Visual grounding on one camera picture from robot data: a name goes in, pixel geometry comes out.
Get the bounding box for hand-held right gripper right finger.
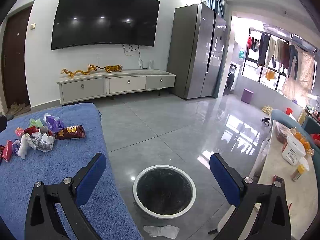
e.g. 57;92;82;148
209;153;292;240

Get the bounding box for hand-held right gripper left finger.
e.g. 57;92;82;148
25;152;107;240

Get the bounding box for white round trash bin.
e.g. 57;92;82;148
132;164;197;218

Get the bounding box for green wrapper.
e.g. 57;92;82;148
29;118;45;128

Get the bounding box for blue fluffy blanket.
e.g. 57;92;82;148
0;102;143;240

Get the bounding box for brown snack bag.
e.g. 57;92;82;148
54;125;86;140

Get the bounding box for marble table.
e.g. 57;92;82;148
255;120;320;240

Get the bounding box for silver foil wrapper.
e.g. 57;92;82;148
31;132;55;152

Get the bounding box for purple white plastic bag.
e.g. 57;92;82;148
43;113;65;132

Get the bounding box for white crumpled tissue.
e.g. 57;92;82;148
17;134;34;160

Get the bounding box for white plastic basket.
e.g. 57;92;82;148
282;133;307;167

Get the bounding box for yellow capped bottle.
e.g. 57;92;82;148
290;157;310;182

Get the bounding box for white plastic scrap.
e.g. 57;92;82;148
143;225;180;239

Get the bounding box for blue chair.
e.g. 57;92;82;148
271;109;308;130

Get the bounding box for purple stool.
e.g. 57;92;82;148
241;88;254;104

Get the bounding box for orange snack packets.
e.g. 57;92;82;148
290;127;314;155

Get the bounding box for large grey cabinet drawer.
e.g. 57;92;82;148
61;77;105;102

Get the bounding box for white cabinet drawer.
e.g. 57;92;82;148
106;76;147;94

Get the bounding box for white washing machine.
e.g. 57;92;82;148
223;62;242;96

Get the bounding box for long golden dragon figurine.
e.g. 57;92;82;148
61;68;90;78

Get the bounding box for grey white television cabinet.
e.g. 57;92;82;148
56;69;176;105

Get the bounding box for curled golden dragon figurine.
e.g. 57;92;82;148
87;64;105;74

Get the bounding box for small grey cabinet drawer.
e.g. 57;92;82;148
146;76;173;90

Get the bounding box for grey double door fridge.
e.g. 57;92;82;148
167;3;228;100

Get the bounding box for beige hanging sheet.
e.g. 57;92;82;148
282;47;317;100

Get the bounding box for dark brown door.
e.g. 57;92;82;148
1;5;33;109

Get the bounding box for row of hanging clothes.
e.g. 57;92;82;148
247;31;299;80

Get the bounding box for blue curtain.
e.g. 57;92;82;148
206;0;227;18

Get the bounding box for television cables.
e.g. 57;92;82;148
122;44;150;69

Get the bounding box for black wall television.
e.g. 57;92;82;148
51;0;160;51

